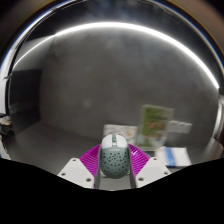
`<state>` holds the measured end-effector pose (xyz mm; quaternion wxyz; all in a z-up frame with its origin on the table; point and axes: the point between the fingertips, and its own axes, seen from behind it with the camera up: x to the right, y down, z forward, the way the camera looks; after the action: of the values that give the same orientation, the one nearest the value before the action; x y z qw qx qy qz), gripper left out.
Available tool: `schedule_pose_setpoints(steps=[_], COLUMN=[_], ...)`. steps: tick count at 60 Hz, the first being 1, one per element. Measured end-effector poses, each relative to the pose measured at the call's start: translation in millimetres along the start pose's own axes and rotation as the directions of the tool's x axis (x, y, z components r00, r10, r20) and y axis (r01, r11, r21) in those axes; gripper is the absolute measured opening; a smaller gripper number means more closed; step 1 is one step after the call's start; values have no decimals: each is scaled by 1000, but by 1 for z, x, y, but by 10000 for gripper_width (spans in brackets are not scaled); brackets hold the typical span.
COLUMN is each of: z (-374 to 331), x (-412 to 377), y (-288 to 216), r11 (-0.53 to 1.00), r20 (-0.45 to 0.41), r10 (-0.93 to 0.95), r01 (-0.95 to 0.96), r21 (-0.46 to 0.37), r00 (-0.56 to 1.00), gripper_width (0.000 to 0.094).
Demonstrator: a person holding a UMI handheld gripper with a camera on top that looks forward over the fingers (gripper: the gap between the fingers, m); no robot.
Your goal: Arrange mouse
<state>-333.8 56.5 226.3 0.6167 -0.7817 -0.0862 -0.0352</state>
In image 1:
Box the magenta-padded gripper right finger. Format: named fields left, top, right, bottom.
left=127, top=143, right=172, bottom=190

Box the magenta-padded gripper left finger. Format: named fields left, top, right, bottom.
left=57, top=143, right=103, bottom=190

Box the white wall plates group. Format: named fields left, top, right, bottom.
left=167, top=120, right=193, bottom=134

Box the green and white computer mouse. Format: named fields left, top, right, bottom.
left=99, top=133, right=130, bottom=179

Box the white book with blue stripe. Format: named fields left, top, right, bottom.
left=154, top=145, right=193, bottom=168

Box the black flat panel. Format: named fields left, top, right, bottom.
left=8, top=68, right=43, bottom=135

